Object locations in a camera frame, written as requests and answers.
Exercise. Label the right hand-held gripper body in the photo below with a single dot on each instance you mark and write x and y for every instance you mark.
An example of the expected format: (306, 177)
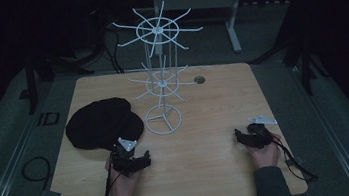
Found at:
(261, 134)

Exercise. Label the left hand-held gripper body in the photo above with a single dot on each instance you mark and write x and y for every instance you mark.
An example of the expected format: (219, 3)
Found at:
(123, 158)

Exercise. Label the black cap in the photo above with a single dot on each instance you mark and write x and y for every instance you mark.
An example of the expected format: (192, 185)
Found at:
(100, 122)

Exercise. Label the person's right hand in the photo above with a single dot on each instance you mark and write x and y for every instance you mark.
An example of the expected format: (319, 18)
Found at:
(267, 155)

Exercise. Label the person's left hand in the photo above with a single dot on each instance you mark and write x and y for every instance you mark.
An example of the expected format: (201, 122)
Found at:
(122, 185)

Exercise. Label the black tripod stand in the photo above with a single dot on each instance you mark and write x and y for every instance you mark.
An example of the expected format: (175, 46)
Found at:
(305, 61)
(32, 88)

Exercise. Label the white metal desk frame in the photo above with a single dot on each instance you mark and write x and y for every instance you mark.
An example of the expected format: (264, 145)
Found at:
(231, 20)

